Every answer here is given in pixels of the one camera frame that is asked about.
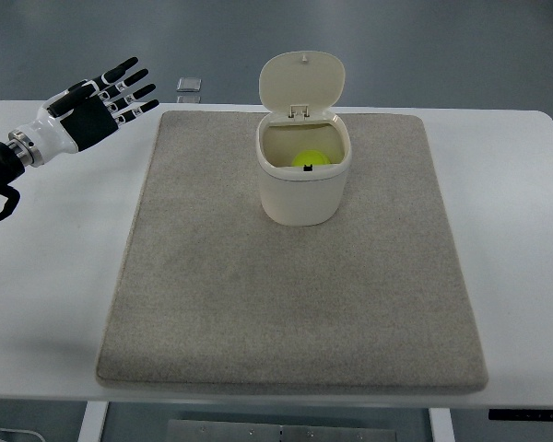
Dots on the left white table leg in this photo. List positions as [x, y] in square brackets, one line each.
[93, 421]

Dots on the yellow tennis ball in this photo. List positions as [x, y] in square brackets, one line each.
[309, 158]

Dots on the beige fabric mat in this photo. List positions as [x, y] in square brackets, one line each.
[213, 295]

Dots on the cream bin with lid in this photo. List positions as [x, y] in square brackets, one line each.
[303, 148]

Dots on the black table control panel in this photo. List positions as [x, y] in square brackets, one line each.
[521, 415]

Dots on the small clear plastic box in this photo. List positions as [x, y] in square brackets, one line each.
[189, 84]

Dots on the grey metal plate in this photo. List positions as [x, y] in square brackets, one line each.
[192, 430]

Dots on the white object on floor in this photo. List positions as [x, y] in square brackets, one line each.
[10, 435]

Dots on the right white table leg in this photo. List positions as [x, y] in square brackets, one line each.
[441, 424]

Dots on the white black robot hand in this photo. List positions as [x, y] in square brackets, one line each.
[82, 115]

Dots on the white table leg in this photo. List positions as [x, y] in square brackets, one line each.
[441, 424]
[93, 421]

